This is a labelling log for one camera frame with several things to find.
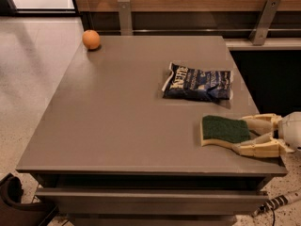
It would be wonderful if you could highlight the right metal wall bracket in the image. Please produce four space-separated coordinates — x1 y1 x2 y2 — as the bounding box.
249 0 281 46

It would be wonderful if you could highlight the metal wall bracket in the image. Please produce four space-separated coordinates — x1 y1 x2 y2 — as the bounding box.
249 0 281 46
118 0 134 36

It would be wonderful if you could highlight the blue Kettle chips bag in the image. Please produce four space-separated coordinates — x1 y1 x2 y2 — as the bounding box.
162 63 233 103

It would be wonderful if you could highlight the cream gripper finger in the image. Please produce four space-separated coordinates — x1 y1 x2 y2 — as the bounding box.
232 133 294 158
242 113 282 135

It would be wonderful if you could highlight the horizontal metal rail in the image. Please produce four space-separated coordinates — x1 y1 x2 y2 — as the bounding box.
96 28 301 34

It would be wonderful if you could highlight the grey table drawer front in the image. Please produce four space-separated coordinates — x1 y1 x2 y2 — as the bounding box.
36 188 267 216

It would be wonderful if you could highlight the green and yellow sponge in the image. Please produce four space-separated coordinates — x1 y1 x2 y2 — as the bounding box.
200 115 250 148

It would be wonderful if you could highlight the orange fruit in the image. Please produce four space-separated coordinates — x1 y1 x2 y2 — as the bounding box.
82 30 101 50

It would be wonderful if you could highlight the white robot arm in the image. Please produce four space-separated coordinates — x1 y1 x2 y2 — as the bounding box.
231 112 301 158

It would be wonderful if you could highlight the dark chair at corner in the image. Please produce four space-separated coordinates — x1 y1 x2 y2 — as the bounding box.
0 173 57 226

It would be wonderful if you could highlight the left metal wall bracket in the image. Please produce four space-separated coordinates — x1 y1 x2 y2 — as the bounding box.
118 0 134 36

